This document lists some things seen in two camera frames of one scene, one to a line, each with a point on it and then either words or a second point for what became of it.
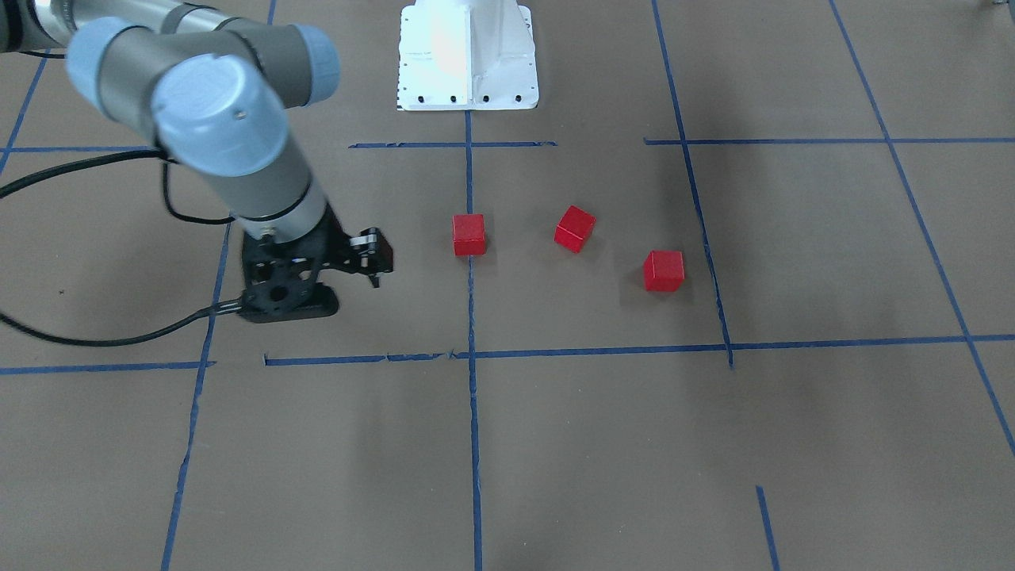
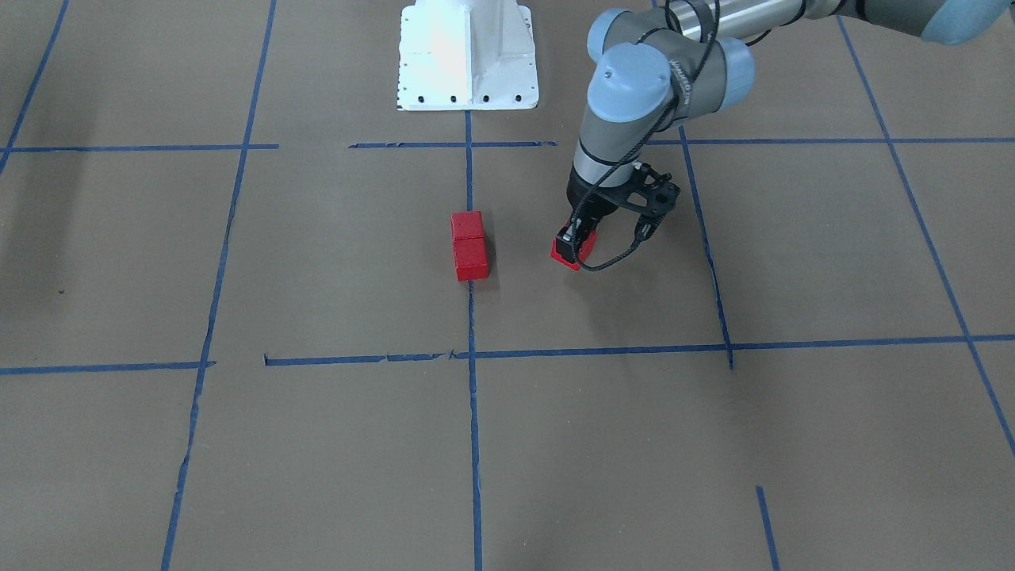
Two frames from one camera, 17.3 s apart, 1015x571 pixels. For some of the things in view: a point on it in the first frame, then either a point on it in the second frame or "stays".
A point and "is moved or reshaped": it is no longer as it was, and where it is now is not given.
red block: (469, 234) stays
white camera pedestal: (467, 55) stays
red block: (663, 270) -> (584, 247)
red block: (574, 228) is moved or reshaped
